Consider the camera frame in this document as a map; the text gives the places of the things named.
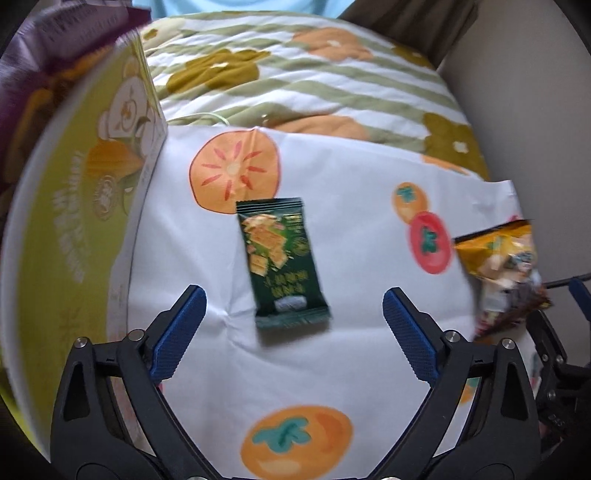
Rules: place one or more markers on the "dark green snack packet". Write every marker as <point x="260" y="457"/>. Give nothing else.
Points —
<point x="277" y="258"/>

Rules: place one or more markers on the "striped floral quilt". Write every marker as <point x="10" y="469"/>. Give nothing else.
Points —
<point x="277" y="83"/>

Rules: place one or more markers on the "light blue curtain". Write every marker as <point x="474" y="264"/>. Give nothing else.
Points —
<point x="231" y="5"/>

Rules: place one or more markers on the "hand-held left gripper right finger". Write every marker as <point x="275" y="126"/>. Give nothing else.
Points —
<point x="411" y="337"/>

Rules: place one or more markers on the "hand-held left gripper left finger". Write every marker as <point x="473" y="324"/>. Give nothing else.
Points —
<point x="178" y="337"/>

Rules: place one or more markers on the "yellow brown snack packet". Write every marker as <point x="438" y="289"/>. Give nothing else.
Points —
<point x="498" y="258"/>

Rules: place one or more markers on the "beige curtain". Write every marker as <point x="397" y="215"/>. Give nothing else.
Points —
<point x="406" y="27"/>

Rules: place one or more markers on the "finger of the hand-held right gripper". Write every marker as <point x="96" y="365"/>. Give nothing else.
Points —
<point x="581" y="291"/>
<point x="549" y="337"/>

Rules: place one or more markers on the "yellow green cardboard box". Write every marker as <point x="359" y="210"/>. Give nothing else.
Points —
<point x="69" y="207"/>

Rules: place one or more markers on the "white persimmon print cloth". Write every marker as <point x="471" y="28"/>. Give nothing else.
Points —
<point x="346" y="207"/>

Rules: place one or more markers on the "purple snack packet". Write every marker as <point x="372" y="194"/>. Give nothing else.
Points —
<point x="41" y="41"/>

